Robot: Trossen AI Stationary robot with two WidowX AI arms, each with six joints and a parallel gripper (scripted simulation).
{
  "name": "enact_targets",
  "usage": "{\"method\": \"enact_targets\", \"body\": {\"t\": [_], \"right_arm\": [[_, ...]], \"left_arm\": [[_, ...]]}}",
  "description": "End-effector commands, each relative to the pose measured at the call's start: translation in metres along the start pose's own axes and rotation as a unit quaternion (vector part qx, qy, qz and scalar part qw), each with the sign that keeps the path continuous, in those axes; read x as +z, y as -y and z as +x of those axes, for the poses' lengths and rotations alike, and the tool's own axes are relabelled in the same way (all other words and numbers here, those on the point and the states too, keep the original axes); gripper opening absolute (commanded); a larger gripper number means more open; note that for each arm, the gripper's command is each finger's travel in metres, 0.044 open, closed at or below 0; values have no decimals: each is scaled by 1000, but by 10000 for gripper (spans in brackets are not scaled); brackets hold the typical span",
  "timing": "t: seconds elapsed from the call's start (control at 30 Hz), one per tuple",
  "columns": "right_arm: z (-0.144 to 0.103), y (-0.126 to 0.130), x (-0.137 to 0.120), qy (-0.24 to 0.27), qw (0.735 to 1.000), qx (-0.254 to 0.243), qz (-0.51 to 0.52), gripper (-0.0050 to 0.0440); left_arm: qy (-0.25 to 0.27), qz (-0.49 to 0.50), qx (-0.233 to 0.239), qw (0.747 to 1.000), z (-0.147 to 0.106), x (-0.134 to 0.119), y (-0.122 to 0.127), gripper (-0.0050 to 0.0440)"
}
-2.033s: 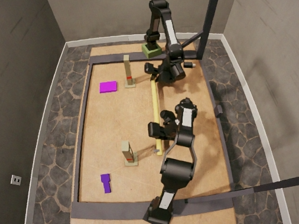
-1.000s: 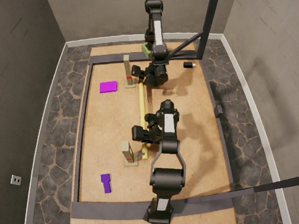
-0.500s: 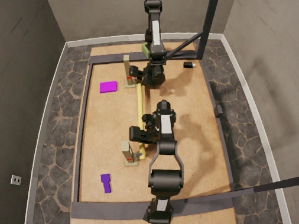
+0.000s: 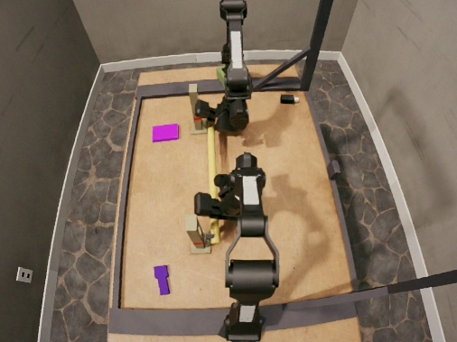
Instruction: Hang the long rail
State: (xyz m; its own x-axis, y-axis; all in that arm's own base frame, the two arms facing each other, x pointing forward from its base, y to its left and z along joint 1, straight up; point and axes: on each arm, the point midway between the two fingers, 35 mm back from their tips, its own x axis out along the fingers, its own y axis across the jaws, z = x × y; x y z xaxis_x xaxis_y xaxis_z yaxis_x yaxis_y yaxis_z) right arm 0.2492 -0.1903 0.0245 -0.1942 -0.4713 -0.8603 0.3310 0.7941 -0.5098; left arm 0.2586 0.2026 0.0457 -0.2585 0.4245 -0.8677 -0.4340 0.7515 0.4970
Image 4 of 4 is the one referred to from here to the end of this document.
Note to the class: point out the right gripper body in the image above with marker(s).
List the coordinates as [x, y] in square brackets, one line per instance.
[203, 110]

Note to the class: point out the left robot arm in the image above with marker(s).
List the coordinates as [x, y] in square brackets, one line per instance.
[249, 281]

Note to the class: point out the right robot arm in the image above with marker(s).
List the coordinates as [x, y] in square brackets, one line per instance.
[237, 77]

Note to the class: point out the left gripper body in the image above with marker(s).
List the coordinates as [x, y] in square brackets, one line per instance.
[204, 207]

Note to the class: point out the purple rectangular block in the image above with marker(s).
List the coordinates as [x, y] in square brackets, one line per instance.
[162, 133]

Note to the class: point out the long yellow rail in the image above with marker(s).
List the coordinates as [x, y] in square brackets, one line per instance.
[214, 223]

